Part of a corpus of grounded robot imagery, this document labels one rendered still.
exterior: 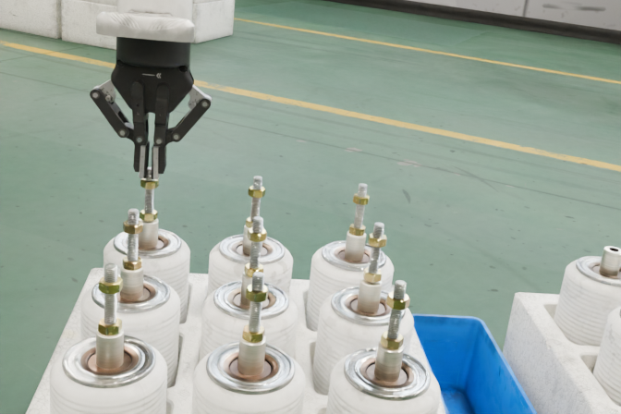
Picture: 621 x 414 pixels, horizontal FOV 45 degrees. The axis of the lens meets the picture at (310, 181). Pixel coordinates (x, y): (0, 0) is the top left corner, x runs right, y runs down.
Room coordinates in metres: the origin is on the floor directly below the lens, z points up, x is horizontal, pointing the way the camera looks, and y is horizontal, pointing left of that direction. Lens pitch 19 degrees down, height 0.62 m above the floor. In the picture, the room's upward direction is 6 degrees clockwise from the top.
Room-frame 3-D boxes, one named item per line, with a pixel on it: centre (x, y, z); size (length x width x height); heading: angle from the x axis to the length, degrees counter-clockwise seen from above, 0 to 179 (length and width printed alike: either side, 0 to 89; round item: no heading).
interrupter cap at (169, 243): (0.78, 0.18, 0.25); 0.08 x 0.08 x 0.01
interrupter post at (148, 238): (0.78, 0.18, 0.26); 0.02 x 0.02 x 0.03
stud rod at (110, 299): (0.54, 0.15, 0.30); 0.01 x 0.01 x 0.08
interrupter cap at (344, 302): (0.68, -0.07, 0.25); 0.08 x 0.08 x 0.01
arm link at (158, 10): (0.76, 0.17, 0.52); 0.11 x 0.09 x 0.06; 5
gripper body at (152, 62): (0.78, 0.18, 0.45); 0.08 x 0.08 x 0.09
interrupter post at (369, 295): (0.68, -0.07, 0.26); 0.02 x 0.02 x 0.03
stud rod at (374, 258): (0.68, -0.07, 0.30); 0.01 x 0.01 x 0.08
